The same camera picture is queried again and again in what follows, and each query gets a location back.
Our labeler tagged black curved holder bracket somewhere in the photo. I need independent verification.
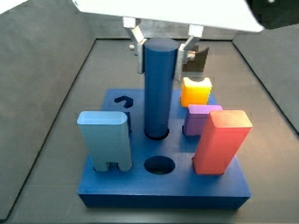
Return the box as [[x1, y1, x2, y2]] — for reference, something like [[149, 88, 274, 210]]
[[182, 46, 210, 72]]

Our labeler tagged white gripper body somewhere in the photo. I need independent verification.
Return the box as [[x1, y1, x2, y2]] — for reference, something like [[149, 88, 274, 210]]
[[73, 0, 265, 32]]

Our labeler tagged yellow block peg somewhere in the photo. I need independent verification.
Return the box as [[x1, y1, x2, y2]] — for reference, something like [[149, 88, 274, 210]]
[[181, 77, 213, 107]]

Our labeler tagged red rectangular peg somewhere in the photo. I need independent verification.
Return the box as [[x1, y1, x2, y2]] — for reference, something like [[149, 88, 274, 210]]
[[193, 110, 253, 175]]

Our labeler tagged small purple square peg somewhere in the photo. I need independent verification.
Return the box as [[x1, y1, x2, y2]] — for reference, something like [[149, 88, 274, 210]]
[[182, 104, 222, 136]]

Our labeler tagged blue round cylinder peg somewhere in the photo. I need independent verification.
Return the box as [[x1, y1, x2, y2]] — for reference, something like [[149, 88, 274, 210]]
[[145, 38, 179, 140]]

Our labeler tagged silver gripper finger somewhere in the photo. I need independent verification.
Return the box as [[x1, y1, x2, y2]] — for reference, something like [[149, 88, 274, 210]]
[[175, 24, 204, 81], [123, 17, 146, 74]]

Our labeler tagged blue peg board base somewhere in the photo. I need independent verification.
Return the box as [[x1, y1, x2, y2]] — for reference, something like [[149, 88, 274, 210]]
[[78, 88, 252, 210]]

